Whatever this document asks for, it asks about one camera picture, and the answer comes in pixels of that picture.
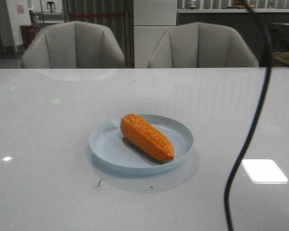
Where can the red barrier belt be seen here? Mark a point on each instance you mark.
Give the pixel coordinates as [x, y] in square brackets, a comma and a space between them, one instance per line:
[98, 15]

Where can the metal barrier post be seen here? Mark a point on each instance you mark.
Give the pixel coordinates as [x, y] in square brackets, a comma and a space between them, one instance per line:
[128, 39]

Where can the white cabinet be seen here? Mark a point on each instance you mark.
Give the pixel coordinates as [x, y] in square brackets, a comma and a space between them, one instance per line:
[150, 19]

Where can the pink wall sign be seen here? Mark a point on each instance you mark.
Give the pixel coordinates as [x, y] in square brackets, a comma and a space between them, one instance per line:
[20, 9]

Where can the dark armchair with cushion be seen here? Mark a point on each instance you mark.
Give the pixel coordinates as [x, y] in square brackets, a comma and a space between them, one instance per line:
[280, 39]

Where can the orange plastic corn cob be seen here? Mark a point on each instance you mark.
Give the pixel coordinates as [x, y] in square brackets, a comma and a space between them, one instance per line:
[148, 138]

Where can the left beige upholstered chair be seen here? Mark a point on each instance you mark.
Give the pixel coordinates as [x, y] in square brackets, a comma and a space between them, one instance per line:
[74, 45]

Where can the red trash bin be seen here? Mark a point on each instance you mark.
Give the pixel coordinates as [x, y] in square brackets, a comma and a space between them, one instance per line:
[28, 34]

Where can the beige upholstered chair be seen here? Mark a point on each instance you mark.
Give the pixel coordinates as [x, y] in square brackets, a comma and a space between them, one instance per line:
[201, 45]
[74, 45]

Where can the fruit bowl on counter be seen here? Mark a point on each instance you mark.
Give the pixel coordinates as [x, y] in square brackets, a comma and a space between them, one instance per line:
[242, 4]

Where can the light blue round plate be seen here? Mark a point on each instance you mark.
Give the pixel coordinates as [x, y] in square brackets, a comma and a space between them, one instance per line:
[114, 151]

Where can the grey counter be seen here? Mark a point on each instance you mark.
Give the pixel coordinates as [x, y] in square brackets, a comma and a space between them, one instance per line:
[240, 20]

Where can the right beige upholstered chair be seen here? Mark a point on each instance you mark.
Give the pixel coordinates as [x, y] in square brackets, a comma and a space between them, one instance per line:
[201, 45]

